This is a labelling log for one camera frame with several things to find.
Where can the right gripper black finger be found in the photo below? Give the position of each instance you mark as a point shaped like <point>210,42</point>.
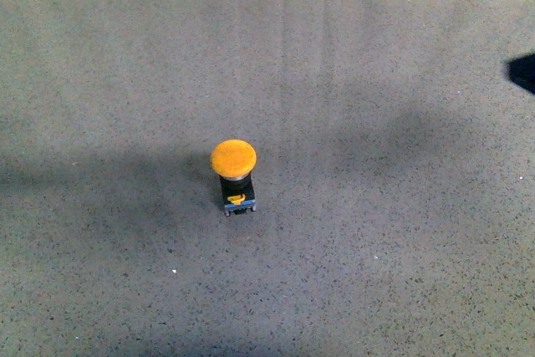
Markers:
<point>521,71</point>

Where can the yellow mushroom push button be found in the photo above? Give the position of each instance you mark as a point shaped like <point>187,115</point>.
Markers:
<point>233,161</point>

